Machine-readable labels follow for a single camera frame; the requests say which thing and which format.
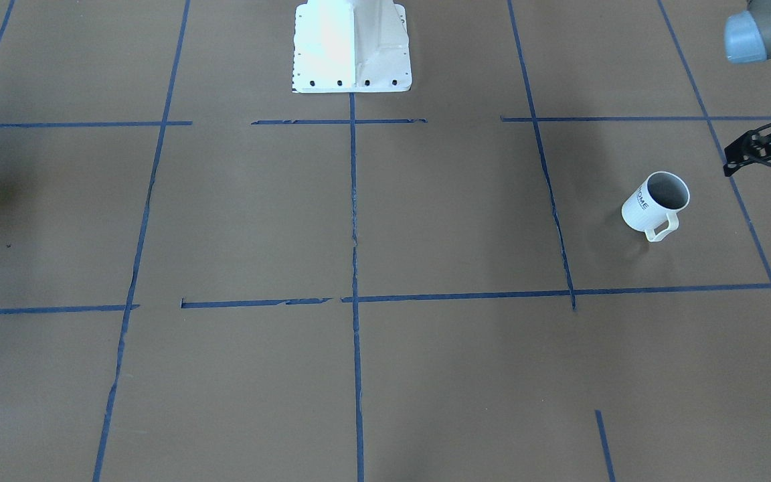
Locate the white ribbed HOME mug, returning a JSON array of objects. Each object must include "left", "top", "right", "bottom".
[{"left": 620, "top": 171, "right": 691, "bottom": 243}]

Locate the brown paper table cover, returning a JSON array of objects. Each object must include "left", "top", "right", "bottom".
[{"left": 0, "top": 1, "right": 771, "bottom": 481}]

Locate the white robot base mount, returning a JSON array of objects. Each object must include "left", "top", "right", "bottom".
[{"left": 292, "top": 1, "right": 413, "bottom": 94}]

